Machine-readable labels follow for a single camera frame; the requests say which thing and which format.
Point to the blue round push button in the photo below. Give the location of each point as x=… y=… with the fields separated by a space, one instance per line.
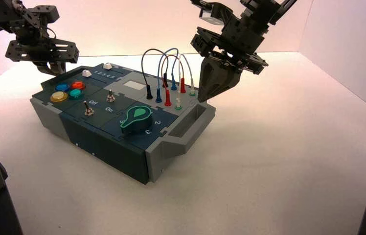
x=62 y=87

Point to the white slider cap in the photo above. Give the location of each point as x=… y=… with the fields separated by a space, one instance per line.
x=86 y=73
x=107 y=65

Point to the teal round push button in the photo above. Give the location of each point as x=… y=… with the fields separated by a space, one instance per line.
x=76 y=94

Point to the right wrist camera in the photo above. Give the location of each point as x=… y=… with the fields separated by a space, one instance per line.
x=211 y=17

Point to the yellow round push button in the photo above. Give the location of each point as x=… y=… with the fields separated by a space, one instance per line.
x=59 y=96

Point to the red round push button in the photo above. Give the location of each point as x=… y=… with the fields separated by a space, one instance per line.
x=78 y=85

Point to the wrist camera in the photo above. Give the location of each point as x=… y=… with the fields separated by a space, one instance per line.
x=45 y=13
x=211 y=17

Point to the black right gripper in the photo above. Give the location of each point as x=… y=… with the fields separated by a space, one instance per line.
x=238 y=42

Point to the white rectangular label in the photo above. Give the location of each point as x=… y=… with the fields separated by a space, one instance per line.
x=134 y=85

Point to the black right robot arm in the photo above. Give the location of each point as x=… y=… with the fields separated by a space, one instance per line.
x=269 y=11

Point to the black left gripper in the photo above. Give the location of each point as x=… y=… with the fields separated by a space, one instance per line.
x=40 y=51

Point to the green and teal rotary knob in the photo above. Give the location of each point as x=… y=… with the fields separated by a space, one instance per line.
x=136 y=120

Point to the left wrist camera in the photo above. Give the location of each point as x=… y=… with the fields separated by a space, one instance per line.
x=45 y=13

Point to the metal toggle switch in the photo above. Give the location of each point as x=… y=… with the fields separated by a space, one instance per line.
x=110 y=97
x=88 y=111

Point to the grey and teal control box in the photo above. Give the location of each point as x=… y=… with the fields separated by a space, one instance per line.
x=115 y=155

